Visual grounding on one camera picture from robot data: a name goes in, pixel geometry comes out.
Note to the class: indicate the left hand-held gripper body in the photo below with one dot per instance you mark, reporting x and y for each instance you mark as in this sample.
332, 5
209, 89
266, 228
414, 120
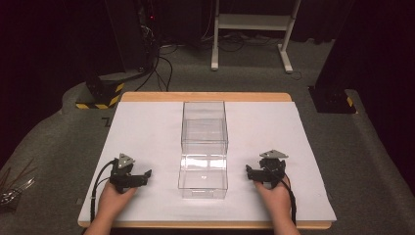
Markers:
121, 178

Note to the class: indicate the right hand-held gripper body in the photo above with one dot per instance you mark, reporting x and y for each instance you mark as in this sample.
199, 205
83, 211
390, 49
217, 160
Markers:
269, 173

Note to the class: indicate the person's left hand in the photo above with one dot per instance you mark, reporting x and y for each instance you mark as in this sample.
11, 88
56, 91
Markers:
112, 200

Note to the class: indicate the person's right hand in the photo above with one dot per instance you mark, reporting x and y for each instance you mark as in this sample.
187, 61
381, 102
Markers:
275, 200

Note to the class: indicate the white table sheet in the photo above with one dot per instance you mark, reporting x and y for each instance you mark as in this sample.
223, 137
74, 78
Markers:
153, 137

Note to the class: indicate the clear plastic drawer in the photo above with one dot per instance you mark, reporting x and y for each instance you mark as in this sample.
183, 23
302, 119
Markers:
203, 178

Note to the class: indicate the clear plastic drawer housing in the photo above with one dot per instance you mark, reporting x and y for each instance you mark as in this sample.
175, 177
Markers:
204, 127

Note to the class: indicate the black stand with striped base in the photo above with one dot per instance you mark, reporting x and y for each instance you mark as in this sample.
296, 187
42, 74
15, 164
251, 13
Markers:
102, 88

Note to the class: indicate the brown sticks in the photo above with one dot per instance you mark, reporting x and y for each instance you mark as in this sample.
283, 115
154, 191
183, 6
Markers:
14, 174

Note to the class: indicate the metal tongs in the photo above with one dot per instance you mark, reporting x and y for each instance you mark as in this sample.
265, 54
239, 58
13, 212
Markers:
14, 192

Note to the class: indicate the black stand with square base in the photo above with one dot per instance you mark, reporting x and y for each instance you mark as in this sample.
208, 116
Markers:
336, 84

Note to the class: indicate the white metal stand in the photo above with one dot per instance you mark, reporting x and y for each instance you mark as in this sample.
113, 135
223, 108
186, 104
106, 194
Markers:
253, 22

